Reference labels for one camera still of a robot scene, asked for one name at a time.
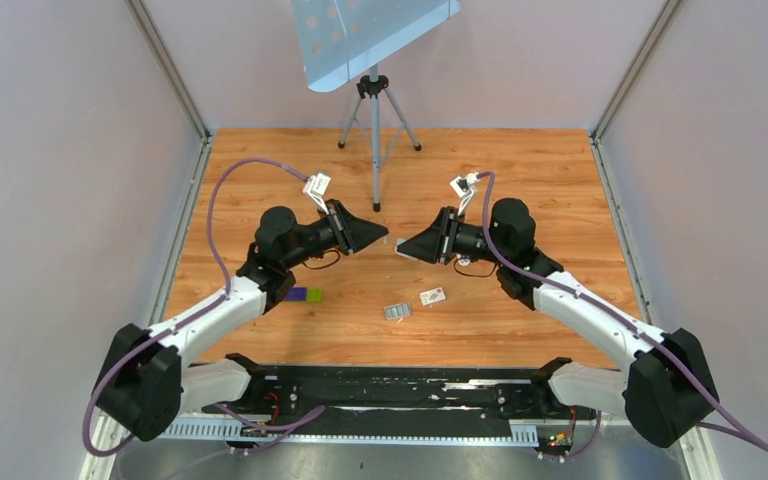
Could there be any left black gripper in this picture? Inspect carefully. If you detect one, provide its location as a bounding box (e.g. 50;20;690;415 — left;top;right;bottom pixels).
282;200;387;270

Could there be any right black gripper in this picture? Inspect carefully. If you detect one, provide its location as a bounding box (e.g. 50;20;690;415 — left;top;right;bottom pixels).
397;207;509;267

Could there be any white staple box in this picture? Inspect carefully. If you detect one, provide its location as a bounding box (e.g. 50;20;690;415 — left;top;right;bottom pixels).
419;287;446;307

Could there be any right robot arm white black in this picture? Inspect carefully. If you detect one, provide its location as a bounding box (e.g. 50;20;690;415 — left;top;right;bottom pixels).
396;198;719;448

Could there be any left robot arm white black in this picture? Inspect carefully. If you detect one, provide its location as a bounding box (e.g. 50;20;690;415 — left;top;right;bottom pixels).
91;199;389;441

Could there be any purple green toy brick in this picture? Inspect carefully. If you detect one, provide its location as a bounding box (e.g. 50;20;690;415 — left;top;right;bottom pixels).
284;287;323;303

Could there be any grey tripod stand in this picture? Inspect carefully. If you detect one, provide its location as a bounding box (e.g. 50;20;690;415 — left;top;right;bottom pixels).
337;64;423;213

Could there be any light blue perforated board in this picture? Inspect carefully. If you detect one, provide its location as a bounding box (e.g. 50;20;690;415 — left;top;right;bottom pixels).
291;0;461;93

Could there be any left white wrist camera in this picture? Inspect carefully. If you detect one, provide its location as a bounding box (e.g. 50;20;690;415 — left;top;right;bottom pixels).
302;172;331;214

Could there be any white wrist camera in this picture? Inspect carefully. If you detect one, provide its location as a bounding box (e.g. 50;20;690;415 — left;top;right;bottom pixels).
302;172;331;214
449;172;481;216

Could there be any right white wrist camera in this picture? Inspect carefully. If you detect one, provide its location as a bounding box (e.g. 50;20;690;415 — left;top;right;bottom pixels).
449;172;481;216

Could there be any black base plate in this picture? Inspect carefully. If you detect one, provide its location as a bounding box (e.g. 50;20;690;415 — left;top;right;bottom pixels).
225;364;595;437

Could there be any white slotted cable duct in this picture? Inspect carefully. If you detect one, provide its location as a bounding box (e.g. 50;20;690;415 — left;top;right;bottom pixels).
159;419;539;447

